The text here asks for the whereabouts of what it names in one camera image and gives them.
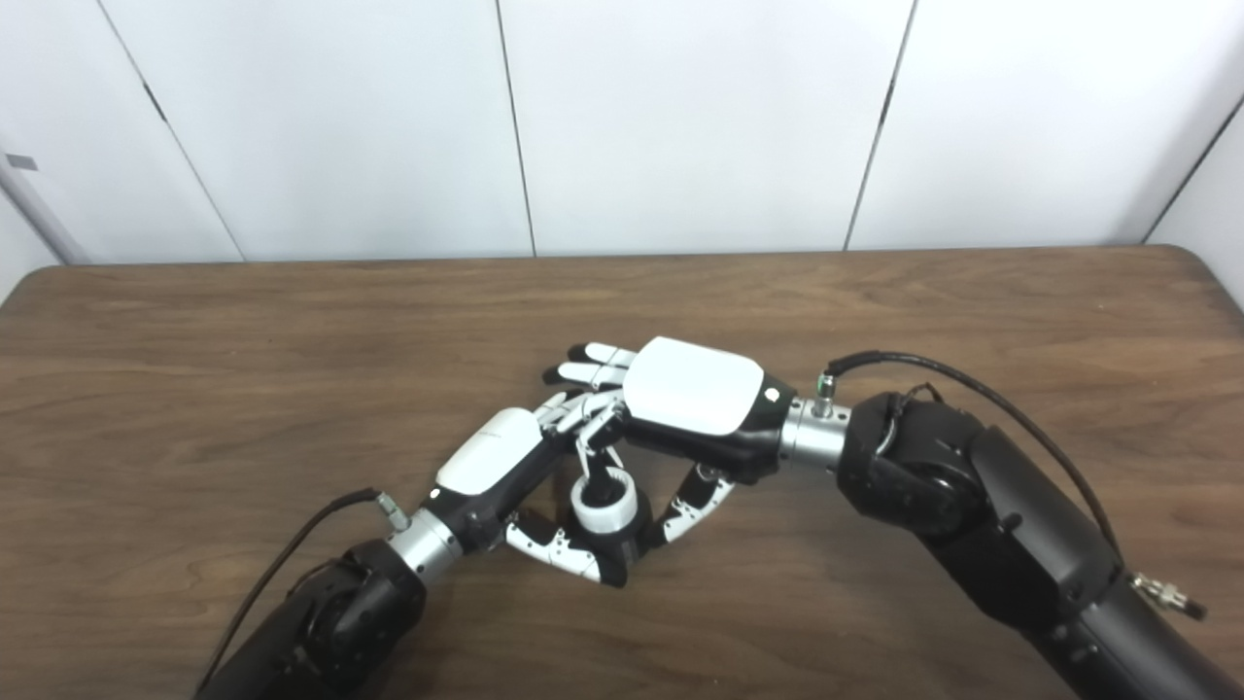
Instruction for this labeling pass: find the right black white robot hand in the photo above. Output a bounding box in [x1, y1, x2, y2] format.
[542, 336, 796, 547]

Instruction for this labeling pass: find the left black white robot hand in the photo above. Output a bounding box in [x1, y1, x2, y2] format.
[423, 389, 630, 588]

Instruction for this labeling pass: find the white plastic ring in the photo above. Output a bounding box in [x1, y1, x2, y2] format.
[570, 469, 639, 534]

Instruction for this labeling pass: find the round black plastic part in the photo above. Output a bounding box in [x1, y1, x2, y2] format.
[559, 472, 657, 582]

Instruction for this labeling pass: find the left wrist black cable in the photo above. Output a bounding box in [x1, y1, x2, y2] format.
[194, 488, 409, 700]

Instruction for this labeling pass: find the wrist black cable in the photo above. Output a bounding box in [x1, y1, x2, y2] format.
[814, 351, 1128, 565]
[194, 488, 409, 700]

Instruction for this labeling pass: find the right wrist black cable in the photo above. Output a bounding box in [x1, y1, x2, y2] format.
[814, 351, 1128, 565]

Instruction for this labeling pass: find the grey wall corner post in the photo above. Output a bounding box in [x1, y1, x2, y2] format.
[0, 146, 93, 265]

